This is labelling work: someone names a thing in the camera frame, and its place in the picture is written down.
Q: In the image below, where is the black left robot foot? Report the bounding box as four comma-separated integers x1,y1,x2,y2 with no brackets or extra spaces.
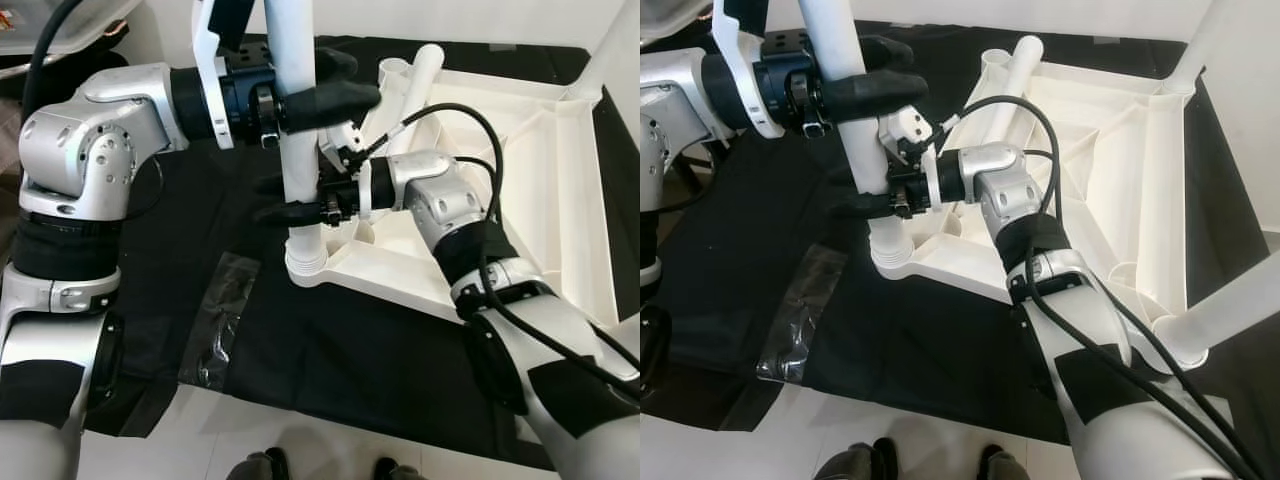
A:
815,437,901,480
225,448,291,480

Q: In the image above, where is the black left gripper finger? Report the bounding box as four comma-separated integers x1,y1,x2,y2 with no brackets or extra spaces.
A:
315,46,359,87
280,82,384,134
860,34,917,74
822,70,930,124

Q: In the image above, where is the clear tape strip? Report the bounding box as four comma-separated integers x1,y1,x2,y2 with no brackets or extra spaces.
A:
755,243,849,386
178,252,261,393

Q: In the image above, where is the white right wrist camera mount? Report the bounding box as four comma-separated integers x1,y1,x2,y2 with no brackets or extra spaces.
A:
885,105,946,213
318,120,376,221

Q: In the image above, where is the clear plastic container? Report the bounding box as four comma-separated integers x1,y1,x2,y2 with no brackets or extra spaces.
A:
0,0,141,56

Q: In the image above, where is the white plastic table top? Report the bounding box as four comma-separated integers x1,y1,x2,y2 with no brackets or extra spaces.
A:
870,45,1216,373
288,62,641,326

